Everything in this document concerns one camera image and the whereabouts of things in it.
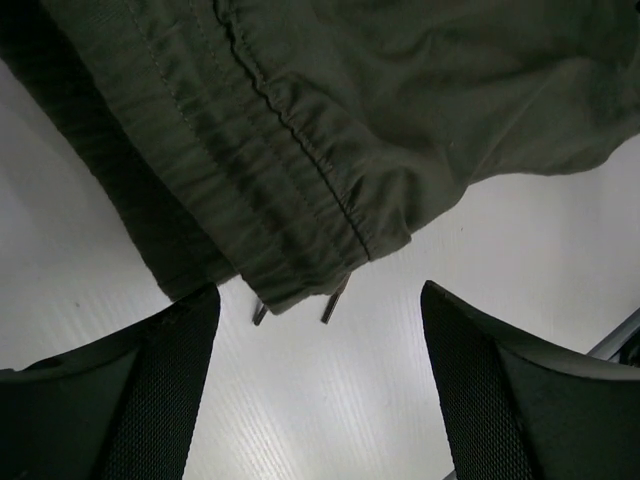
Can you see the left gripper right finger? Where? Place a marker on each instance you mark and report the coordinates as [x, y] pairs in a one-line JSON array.
[[516, 406]]

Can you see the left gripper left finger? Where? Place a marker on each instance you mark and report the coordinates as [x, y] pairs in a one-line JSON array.
[[121, 407]]

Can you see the olive green shorts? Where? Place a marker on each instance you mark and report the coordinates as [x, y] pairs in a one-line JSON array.
[[291, 142]]

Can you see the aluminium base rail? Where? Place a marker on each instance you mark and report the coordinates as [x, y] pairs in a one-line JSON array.
[[608, 348]]

